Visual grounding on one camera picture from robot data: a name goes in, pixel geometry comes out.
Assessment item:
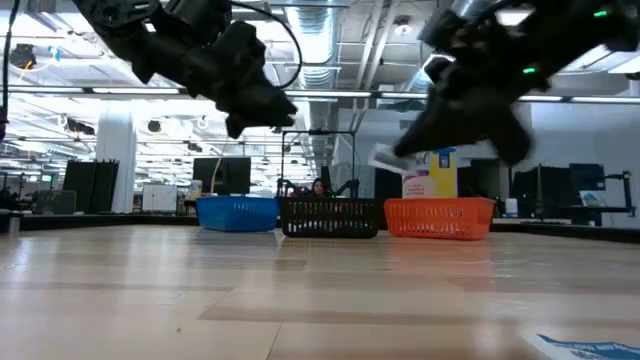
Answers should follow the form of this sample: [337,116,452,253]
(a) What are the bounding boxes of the white pillar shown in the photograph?
[95,107,138,214]

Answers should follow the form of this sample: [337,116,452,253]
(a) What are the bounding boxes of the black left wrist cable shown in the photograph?
[228,0,305,91]

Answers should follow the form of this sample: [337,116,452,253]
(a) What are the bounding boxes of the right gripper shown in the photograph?
[392,8,567,167]

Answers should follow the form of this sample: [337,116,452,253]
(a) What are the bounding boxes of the white cabinet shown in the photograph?
[141,183,178,213]

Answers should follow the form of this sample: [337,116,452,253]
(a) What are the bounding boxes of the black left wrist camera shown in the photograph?
[165,0,234,47]

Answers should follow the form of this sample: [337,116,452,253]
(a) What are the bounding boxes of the Lysol wipes canister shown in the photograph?
[401,146,458,200]

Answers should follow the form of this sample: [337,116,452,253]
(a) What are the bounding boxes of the silver ventilation duct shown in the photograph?
[287,0,341,169]

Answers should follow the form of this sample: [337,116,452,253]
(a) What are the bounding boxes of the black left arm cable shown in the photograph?
[0,0,22,142]

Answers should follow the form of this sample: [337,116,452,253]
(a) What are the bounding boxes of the blue striped fabric bandage wrapper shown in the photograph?
[520,332,640,360]

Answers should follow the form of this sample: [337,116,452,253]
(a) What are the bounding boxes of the white packet black print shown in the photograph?
[368,142,419,175]

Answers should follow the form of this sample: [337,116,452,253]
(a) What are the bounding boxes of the black partition panels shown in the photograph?
[62,159,120,214]

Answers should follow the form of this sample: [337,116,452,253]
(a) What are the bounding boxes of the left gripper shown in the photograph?
[132,19,299,141]

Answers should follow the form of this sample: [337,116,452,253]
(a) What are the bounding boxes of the black background rig frame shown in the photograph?
[280,128,357,199]

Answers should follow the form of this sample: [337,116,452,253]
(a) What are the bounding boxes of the dark desk monitors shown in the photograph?
[512,162,607,207]

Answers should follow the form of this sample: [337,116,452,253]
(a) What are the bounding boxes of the orange plastic basket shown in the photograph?
[383,196,497,242]

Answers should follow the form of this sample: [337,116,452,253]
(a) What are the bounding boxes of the grey box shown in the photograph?
[32,189,77,216]

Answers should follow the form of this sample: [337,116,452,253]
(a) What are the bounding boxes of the blue plastic basket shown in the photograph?
[195,195,280,233]

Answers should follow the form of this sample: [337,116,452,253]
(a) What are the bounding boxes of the black round ceiling fixture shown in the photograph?
[8,42,37,70]

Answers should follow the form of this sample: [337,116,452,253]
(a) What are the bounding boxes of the black plastic basket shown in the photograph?
[277,196,381,239]

